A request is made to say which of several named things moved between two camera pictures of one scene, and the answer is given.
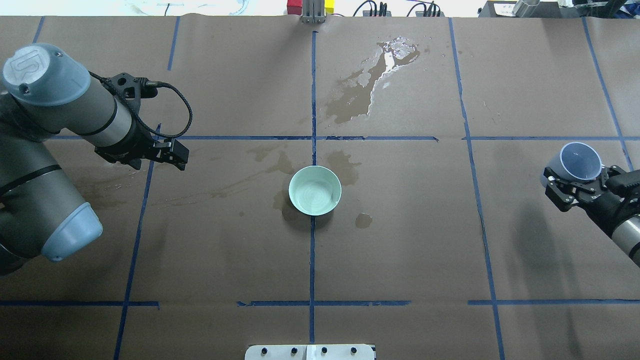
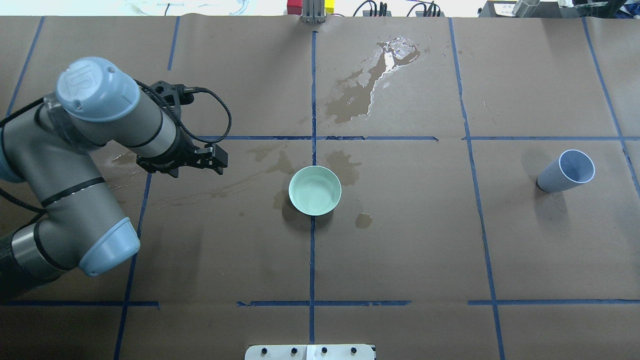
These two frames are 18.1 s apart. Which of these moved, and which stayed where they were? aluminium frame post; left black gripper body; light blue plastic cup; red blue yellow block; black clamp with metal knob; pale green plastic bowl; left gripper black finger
Moved: light blue plastic cup; left gripper black finger; left black gripper body
Stayed: red blue yellow block; pale green plastic bowl; black clamp with metal knob; aluminium frame post
